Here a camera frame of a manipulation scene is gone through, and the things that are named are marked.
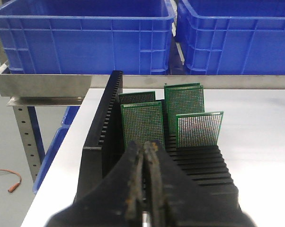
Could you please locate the blue plastic crate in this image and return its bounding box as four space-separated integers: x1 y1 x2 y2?
176 0 285 75
0 0 175 75

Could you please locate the steel table leg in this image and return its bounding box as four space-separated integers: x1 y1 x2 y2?
13 106 45 181

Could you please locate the green board rear right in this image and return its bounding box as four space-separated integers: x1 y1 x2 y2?
164 83 205 134

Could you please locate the green board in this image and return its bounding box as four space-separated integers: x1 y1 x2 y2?
176 111 224 148
121 101 165 148
164 83 205 134
119 91 156 105

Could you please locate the orange cable on floor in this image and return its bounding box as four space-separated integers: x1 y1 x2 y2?
0 169 22 192

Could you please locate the green board rear left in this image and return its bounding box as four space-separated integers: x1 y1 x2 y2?
119 91 156 105

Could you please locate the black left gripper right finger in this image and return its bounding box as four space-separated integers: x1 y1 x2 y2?
144 140 255 227

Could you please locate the blue centre plastic crate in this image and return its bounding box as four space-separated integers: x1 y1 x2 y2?
176 0 285 75

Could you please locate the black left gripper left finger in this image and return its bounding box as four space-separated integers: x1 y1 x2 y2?
46 141 143 227

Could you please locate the black slotted board rack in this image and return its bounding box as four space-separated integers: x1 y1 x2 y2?
74 71 240 210

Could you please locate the blue left plastic crate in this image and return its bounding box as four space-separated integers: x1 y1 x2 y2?
0 0 175 75

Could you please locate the green board middle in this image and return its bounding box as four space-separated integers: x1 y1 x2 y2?
176 111 224 148

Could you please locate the steel table rail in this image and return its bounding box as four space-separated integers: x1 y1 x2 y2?
0 62 285 106

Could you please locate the blue crate under table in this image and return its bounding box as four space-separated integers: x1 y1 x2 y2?
32 106 80 194

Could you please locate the green board front left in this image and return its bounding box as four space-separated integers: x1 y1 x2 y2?
121 101 165 148

